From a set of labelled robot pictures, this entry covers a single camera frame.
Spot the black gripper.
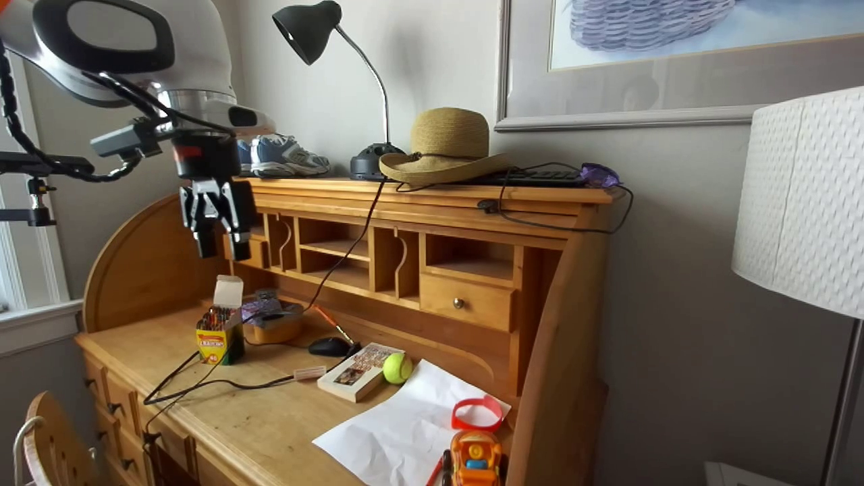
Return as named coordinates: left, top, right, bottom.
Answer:
left=177, top=175, right=263, bottom=265

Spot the green tennis ball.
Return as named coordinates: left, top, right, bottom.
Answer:
left=381, top=352, right=413, bottom=390

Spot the wooden drawer with metal knob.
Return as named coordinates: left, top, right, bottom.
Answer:
left=418, top=269, right=518, bottom=334
left=246, top=232, right=270, bottom=273

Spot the white blue sneaker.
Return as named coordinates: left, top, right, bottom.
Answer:
left=251, top=132, right=335, bottom=182
left=235, top=134, right=260, bottom=179

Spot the open crayon box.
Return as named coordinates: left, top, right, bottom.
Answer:
left=196, top=273, right=248, bottom=368

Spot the orange pen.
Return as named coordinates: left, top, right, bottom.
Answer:
left=312, top=306, right=359, bottom=352

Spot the wooden roll-top desk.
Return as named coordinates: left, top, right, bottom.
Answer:
left=73, top=174, right=625, bottom=486

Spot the small white paperback book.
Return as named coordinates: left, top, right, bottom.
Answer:
left=316, top=340, right=408, bottom=406

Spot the black metal stand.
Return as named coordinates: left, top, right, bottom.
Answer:
left=0, top=148, right=61, bottom=230

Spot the black desk lamp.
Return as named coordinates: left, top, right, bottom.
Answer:
left=270, top=0, right=410, bottom=184

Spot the straw sun hat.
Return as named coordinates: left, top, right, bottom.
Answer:
left=375, top=105, right=518, bottom=191

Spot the white paper sheet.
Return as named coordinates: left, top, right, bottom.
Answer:
left=312, top=360, right=513, bottom=486

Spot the black flat case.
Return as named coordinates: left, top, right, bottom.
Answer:
left=490, top=165, right=590, bottom=188

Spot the orange toy car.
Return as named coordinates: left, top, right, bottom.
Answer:
left=445, top=430, right=509, bottom=486

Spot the purple small object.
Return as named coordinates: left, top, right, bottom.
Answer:
left=576, top=159, right=625, bottom=191

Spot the white floor lamp shade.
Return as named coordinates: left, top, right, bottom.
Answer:
left=729, top=83, right=864, bottom=325

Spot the grey floor lamp pole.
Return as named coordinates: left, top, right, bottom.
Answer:
left=821, top=319, right=864, bottom=486

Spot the black lamp cable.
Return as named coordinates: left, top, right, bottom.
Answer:
left=302, top=175, right=390, bottom=317

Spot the black mouse cable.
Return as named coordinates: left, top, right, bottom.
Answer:
left=140, top=349, right=301, bottom=411

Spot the wrist mounted camera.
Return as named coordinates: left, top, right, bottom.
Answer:
left=90, top=116, right=177, bottom=163

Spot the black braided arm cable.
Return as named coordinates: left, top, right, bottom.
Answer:
left=0, top=39, right=146, bottom=186

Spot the thin black cable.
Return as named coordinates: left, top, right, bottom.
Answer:
left=475, top=159, right=637, bottom=238

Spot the framed wall picture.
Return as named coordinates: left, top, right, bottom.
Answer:
left=491, top=0, right=864, bottom=134

